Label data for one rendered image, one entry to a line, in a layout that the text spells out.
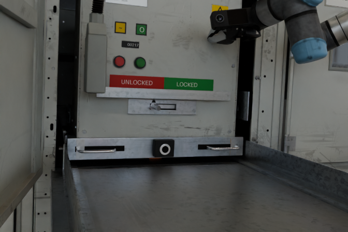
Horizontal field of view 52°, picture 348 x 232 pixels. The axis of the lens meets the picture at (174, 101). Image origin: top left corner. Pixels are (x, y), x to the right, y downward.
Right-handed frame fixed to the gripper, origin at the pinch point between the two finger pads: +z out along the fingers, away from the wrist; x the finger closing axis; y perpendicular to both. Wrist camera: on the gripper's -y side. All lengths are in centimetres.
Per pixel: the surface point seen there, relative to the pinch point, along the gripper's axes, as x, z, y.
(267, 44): -2.6, -7.3, 17.3
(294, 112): -24.0, -6.5, 26.7
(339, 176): -42, -32, 4
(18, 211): -44, 23, -50
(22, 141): -28, 9, -52
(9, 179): -36, 2, -55
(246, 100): -19.1, -0.3, 12.3
